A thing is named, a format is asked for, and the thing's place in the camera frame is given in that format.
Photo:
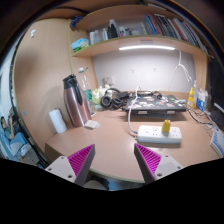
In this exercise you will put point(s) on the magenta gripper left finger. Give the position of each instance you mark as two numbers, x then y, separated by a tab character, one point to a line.
75	167

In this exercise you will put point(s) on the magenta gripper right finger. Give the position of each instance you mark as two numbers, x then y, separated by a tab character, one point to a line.
154	166

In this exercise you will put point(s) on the yellow charger plug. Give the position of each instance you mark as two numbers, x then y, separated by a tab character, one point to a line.
166	127

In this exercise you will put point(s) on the white power strip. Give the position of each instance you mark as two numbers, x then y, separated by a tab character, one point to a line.
154	134

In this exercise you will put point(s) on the rose metallic thermos jug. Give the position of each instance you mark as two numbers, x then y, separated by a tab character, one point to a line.
75	102

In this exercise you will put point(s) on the white paper roll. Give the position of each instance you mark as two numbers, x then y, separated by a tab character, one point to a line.
57	120

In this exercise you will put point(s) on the black laptop with stickers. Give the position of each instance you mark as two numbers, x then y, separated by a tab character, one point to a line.
167	104

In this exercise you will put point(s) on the white blue paper packet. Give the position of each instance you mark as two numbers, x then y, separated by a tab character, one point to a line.
217	142

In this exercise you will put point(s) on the person in blue clothes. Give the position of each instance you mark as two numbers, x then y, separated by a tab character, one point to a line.
15	142

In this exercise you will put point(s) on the yellow glue bottle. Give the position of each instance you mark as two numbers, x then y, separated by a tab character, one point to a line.
190	101

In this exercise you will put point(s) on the black headphones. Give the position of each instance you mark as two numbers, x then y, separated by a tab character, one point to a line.
107	101

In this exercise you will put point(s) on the blue white carton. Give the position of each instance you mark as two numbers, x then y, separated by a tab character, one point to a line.
202	98

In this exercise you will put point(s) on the clear plastic water bottle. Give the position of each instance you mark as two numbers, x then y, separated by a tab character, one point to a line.
86	89

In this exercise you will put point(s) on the LED light bar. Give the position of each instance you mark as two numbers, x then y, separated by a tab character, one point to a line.
137	47

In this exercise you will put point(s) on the green tissue box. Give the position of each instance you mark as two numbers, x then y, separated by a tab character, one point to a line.
80	44

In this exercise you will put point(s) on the wooden shelf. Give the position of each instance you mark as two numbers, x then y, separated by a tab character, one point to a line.
94	27

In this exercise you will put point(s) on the dark bottle on shelf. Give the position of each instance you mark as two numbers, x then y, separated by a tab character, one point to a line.
113	31

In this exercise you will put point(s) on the row of books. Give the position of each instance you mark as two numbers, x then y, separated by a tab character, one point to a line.
156	24

